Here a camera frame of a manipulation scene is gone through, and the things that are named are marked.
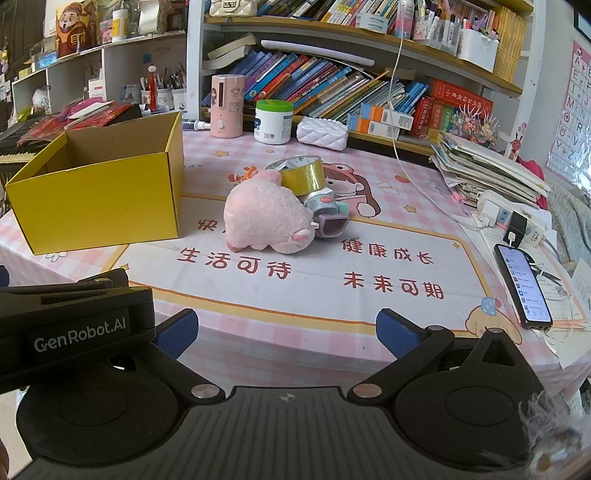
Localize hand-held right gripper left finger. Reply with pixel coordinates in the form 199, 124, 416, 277
151, 308, 227, 407

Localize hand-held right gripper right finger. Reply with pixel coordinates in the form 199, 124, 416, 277
347, 308, 525, 407

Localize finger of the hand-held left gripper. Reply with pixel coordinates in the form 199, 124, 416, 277
76, 268, 131, 291

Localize yellow cardboard box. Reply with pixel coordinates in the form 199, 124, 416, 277
4, 111, 185, 256

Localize pink plush toy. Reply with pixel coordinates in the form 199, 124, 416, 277
224, 170, 317, 254

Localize small grey toy robot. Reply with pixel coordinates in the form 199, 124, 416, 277
302, 187, 352, 241

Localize yellow tape roll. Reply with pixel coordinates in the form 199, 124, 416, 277
265, 156, 326, 203

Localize pink printed tablecloth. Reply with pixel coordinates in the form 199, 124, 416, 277
0, 124, 591, 416

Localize black smartphone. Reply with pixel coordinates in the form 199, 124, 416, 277
493, 243, 554, 329

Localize piano keyboard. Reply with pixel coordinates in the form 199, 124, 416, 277
0, 136, 51, 163

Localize black charger plug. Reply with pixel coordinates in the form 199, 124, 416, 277
507, 211, 529, 246

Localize red magazines on black box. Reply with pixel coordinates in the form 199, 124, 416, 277
23, 102, 134, 139

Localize white power strip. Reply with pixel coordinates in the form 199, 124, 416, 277
475, 190, 548, 250

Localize stack of papers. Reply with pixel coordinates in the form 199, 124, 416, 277
429, 131, 552, 208

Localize orange blue carton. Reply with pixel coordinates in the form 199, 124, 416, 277
360, 102, 414, 127
347, 114, 400, 137

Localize pink cylindrical appliance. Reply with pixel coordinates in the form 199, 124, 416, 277
211, 74, 245, 138

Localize white quilted bag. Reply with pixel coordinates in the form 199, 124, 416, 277
295, 116, 349, 151

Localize white shelf unit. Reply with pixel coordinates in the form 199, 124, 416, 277
11, 32, 188, 116

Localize white jar green lid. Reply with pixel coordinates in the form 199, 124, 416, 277
254, 99, 295, 146

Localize red boxed book set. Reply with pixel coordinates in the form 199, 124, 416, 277
411, 78, 494, 139

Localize fortune god figure box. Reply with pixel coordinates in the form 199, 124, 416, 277
55, 2, 100, 58

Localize lying stacked books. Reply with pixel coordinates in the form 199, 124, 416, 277
205, 32, 259, 70

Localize row of colourful books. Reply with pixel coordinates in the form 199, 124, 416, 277
242, 48, 430, 123

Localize white long bar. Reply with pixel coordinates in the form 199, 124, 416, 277
261, 39, 375, 68

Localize white pen organizer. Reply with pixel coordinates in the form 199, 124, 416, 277
457, 25, 499, 72

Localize white handbag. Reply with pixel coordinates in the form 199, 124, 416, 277
209, 0, 257, 18

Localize row of yellow books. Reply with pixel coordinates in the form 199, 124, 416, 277
494, 7, 527, 84

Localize row of shelf books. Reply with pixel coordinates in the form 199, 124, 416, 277
256, 0, 407, 26

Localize white cable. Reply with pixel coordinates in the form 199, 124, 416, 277
388, 28, 490, 232

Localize alphabet wall poster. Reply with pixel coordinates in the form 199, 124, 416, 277
545, 41, 591, 183

